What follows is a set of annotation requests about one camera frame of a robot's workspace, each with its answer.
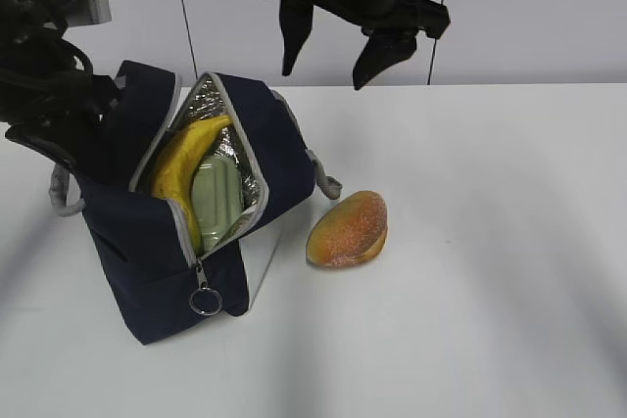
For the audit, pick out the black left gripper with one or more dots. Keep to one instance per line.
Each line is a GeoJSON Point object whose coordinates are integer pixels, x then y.
{"type": "Point", "coordinates": [70, 129]}

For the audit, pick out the yellow banana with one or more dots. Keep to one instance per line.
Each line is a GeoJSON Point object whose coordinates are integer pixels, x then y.
{"type": "Point", "coordinates": [176, 165]}

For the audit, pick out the navy insulated lunch bag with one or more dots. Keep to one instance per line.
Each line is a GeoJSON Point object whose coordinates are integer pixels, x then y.
{"type": "Point", "coordinates": [162, 285]}

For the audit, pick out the green lidded glass container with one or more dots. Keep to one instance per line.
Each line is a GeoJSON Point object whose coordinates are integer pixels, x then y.
{"type": "Point", "coordinates": [216, 198]}

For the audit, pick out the orange yellow mango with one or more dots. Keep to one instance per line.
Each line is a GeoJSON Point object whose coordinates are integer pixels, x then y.
{"type": "Point", "coordinates": [351, 234]}

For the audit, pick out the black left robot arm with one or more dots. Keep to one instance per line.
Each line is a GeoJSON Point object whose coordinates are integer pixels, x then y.
{"type": "Point", "coordinates": [37, 62]}

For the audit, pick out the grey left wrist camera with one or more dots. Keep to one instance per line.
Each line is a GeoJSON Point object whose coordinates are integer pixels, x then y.
{"type": "Point", "coordinates": [86, 12]}

